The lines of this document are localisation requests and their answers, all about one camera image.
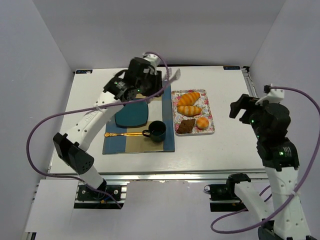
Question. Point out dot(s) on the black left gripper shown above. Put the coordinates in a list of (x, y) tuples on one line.
[(155, 81)]

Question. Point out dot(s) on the teal square plate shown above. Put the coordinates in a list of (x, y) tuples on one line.
[(132, 115)]

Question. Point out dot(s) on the striped orange croissant upper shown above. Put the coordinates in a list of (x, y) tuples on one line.
[(188, 99)]

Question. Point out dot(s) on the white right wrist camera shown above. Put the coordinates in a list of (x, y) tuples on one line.
[(273, 95)]

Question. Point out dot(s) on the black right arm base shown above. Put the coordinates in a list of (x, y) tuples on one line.
[(226, 191)]

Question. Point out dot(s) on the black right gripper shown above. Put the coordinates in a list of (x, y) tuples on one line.
[(243, 107)]

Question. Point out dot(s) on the blue beige placemat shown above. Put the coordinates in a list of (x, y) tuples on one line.
[(159, 109)]

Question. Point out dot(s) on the aluminium front rail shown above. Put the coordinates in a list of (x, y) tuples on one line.
[(190, 176)]

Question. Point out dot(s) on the floral rectangular tray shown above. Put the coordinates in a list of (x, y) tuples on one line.
[(202, 102)]

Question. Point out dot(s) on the round orange bun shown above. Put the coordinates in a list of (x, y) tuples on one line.
[(202, 123)]

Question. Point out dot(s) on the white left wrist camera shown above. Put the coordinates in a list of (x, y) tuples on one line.
[(152, 58)]

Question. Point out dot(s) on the blue table label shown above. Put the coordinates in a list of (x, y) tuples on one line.
[(83, 71), (232, 68)]

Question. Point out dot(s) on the aluminium side rail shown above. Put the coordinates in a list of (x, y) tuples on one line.
[(249, 82)]

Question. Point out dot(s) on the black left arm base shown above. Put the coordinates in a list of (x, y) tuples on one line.
[(85, 194)]

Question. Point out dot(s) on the gold spoon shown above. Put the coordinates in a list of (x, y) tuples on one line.
[(126, 134)]

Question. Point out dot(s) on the brown chocolate pastry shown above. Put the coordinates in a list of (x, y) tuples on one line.
[(186, 126)]

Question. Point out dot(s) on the blue table label left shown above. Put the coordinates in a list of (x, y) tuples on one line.
[(83, 71)]

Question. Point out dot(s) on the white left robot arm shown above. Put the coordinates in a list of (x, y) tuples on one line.
[(72, 146)]

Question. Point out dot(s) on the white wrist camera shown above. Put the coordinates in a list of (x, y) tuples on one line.
[(273, 95), (152, 58)]

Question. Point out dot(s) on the striped orange croissant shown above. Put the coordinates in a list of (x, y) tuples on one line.
[(188, 110), (188, 99)]

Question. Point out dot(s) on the blue table label right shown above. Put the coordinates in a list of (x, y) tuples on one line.
[(232, 68)]

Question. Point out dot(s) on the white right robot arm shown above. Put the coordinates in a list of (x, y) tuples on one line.
[(281, 163)]

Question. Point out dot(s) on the dark teal mug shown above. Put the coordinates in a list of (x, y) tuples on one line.
[(156, 131)]

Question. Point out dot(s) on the striped orange croissant lower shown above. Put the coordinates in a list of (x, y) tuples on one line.
[(188, 110)]

